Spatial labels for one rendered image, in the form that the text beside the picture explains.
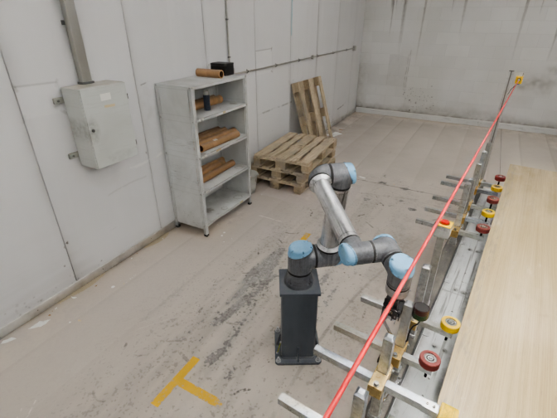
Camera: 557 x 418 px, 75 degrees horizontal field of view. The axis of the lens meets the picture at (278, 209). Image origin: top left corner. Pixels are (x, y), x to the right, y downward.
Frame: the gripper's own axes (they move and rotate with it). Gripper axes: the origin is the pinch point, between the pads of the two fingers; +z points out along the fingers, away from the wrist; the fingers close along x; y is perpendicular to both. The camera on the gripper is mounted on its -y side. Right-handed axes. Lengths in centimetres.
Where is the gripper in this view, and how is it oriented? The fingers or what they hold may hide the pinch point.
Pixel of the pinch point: (392, 317)
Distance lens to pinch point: 171.6
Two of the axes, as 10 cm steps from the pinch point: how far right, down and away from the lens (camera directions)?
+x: 8.6, 2.7, -4.3
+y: -5.0, 5.7, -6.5
